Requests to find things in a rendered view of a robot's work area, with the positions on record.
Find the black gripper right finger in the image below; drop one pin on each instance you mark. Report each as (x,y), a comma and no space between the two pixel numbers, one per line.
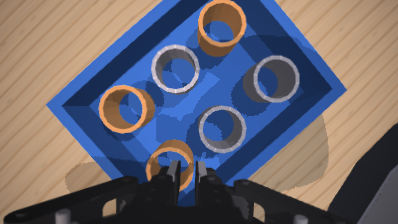
(214,196)

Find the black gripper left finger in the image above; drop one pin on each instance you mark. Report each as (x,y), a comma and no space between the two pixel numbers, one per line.
(87,204)

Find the grey metal sleeve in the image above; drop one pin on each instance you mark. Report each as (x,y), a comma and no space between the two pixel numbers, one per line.
(236,137)
(286,73)
(167,54)

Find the blue crate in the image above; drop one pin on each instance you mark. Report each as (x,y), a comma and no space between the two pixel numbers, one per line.
(270,126)

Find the bronze bushing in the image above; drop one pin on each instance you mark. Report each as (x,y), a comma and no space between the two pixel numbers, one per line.
(109,109)
(175,146)
(225,11)

